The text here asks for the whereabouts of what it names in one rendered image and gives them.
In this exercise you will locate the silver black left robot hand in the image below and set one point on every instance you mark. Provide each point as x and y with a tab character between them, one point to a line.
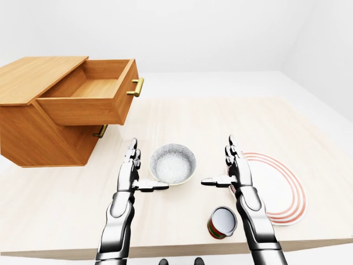
129	171

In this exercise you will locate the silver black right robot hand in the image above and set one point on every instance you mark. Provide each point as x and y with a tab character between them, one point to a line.
238	171

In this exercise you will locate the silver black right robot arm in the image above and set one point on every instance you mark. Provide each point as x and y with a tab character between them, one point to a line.
260	226

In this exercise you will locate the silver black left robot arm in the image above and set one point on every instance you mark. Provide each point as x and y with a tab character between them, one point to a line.
115	226

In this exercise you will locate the grey patterned bowl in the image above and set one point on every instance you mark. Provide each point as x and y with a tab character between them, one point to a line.
173	165

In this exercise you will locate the wooden cabinet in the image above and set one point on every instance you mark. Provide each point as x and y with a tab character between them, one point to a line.
33	138

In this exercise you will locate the white plate with red rings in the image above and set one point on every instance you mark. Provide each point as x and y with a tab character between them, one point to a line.
278	190

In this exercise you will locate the red and green tin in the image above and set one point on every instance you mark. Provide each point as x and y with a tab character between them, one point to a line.
222	223

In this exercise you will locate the closed wooden drawer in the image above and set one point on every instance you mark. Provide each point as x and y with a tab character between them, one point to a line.
80	138

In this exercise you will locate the open wooden drawer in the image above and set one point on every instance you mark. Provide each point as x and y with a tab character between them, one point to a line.
91	94

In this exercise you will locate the small dark rounded shape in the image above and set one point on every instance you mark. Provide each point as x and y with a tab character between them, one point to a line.
163	261
199	260

